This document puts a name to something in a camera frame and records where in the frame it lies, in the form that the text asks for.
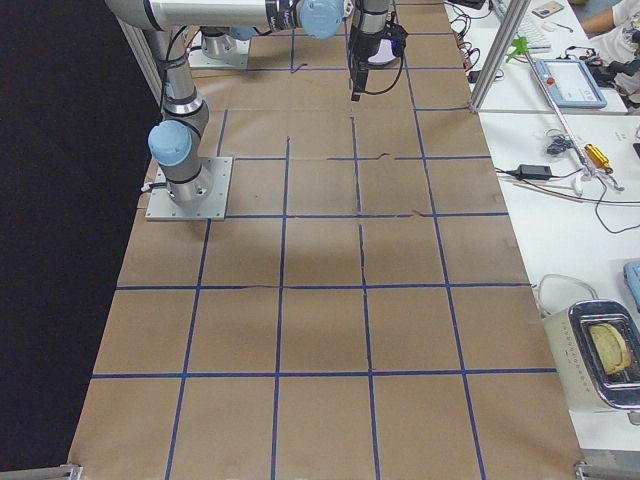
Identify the blue teach pendant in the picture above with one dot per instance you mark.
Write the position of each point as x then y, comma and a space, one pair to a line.
570, 83

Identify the toast slice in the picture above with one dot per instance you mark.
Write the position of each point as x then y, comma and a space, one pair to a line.
611, 347

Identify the black power adapter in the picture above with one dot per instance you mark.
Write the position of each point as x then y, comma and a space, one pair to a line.
534, 172

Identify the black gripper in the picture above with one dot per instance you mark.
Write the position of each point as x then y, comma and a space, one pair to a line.
359, 51

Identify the aluminium frame post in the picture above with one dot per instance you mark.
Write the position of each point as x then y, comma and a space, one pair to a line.
504, 36

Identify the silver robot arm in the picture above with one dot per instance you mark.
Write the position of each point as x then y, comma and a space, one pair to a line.
175, 140
372, 24

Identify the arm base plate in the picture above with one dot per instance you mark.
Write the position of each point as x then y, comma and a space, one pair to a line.
216, 53
206, 197

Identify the white toaster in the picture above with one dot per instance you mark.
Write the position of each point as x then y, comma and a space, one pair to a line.
586, 386

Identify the lavender plate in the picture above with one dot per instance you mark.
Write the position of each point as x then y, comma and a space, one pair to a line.
384, 55

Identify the yellow tool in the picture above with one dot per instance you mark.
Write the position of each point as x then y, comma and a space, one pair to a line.
598, 158

